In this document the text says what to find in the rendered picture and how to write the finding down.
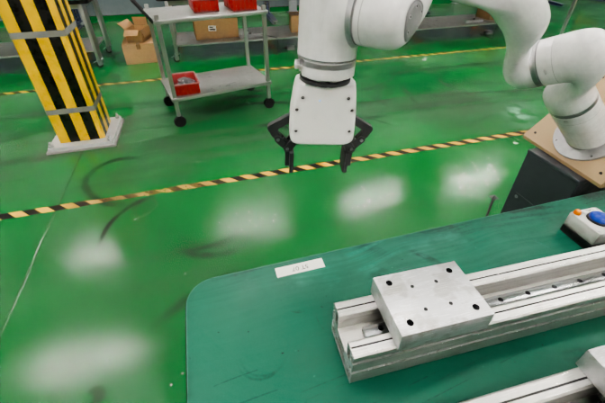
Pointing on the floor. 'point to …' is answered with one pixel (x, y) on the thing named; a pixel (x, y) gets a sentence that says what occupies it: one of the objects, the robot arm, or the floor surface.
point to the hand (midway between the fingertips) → (317, 164)
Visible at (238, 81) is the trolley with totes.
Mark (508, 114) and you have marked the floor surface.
